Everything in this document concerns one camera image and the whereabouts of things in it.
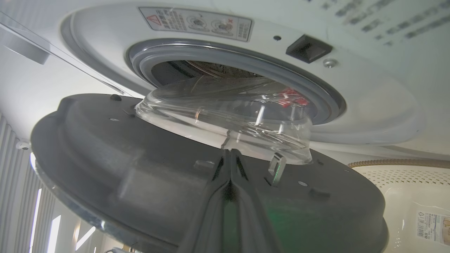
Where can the grey round glass washer door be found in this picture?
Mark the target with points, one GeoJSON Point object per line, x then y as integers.
{"type": "Point", "coordinates": [105, 158]}

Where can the red garment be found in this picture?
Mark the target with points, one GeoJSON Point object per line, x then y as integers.
{"type": "Point", "coordinates": [291, 100]}

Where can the grey warning sticker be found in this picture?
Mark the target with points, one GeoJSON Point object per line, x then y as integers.
{"type": "Point", "coordinates": [197, 23]}

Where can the white barcode basket label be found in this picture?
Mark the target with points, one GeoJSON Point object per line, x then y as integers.
{"type": "Point", "coordinates": [432, 226]}

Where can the white slatted window blinds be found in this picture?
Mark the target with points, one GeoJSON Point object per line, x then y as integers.
{"type": "Point", "coordinates": [14, 193]}

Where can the perforated steel washer drum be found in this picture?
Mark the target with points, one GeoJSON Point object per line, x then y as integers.
{"type": "Point", "coordinates": [175, 72]}

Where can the black door latch socket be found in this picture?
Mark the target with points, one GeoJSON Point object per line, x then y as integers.
{"type": "Point", "coordinates": [308, 48]}

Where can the grey rubber door gasket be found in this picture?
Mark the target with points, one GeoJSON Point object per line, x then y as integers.
{"type": "Point", "coordinates": [211, 52]}

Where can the metal door latch hook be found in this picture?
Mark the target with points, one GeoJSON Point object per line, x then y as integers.
{"type": "Point", "coordinates": [277, 168]}

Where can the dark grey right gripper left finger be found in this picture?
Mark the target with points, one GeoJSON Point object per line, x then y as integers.
{"type": "Point", "coordinates": [211, 218]}

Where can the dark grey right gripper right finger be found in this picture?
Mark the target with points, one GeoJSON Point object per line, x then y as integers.
{"type": "Point", "coordinates": [251, 218]}

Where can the cream perforated laundry basket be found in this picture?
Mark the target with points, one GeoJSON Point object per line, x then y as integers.
{"type": "Point", "coordinates": [397, 196]}

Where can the white front-load washing machine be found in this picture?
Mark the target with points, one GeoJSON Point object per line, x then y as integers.
{"type": "Point", "coordinates": [369, 105]}

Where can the white security camera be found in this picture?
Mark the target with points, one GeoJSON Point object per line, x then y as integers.
{"type": "Point", "coordinates": [23, 145]}

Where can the small silver screw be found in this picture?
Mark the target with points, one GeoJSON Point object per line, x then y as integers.
{"type": "Point", "coordinates": [330, 63]}

